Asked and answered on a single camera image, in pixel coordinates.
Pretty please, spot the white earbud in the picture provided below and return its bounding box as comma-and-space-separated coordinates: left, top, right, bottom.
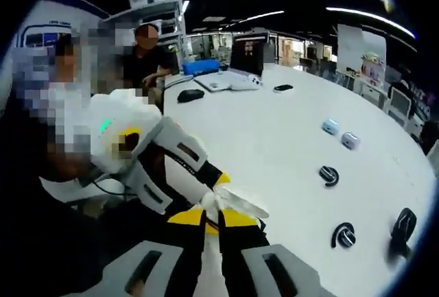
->
200, 189, 223, 215

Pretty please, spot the black cable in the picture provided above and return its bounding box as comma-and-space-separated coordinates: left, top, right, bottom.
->
79, 170, 140, 199

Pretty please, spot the purple earbud case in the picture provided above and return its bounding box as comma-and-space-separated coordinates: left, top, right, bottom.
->
340, 131, 361, 151

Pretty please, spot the silver laptop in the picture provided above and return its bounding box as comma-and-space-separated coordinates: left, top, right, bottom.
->
193, 32, 268, 93

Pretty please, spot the display shelf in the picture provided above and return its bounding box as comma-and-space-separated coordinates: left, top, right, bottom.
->
359, 53, 385, 82

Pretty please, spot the blue earbud case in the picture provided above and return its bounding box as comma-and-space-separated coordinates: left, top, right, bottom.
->
321, 118, 341, 134

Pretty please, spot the plain black earbud case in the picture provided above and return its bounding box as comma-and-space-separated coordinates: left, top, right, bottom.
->
389, 207, 418, 260

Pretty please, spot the blue white wall display board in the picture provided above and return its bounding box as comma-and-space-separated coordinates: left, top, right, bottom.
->
15, 0, 110, 58

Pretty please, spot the black ear-hook earbud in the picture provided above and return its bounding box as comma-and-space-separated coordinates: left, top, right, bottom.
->
330, 222, 357, 248
318, 164, 341, 189

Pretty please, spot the ceiling light strip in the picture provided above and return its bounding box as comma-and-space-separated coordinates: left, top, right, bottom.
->
226, 10, 286, 25
325, 5, 416, 39

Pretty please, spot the white table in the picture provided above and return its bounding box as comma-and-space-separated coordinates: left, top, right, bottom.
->
39, 63, 438, 297

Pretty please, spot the black computer mouse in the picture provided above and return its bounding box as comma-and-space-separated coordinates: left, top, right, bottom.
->
177, 88, 205, 104

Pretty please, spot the blue plastic crate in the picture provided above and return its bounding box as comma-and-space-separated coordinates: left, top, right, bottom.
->
182, 58, 221, 77

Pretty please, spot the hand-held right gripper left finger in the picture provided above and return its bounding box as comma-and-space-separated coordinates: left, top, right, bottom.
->
101, 207, 206, 297

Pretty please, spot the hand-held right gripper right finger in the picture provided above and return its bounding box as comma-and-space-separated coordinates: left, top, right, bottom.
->
218, 207, 332, 297

